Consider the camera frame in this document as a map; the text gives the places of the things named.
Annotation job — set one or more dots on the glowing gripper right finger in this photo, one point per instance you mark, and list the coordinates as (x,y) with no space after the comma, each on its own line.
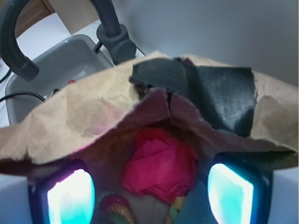
(254,188)

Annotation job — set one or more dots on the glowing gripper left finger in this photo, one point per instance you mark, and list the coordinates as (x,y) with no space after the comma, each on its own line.
(59,192)

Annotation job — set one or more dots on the red paper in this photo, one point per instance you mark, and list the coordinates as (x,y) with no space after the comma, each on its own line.
(161,165)

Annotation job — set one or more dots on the light blue cloth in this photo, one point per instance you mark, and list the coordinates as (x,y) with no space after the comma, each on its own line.
(196,208)

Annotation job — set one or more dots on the brown paper bag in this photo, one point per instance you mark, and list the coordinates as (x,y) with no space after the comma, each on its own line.
(212,107)

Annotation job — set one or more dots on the grey plastic bin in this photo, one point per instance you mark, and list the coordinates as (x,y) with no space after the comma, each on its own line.
(71,59)

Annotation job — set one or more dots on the multicolour rope toy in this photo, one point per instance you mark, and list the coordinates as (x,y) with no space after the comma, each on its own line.
(119,210)

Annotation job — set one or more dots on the black clamp mount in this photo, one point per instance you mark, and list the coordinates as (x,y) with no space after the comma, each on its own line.
(120,47)

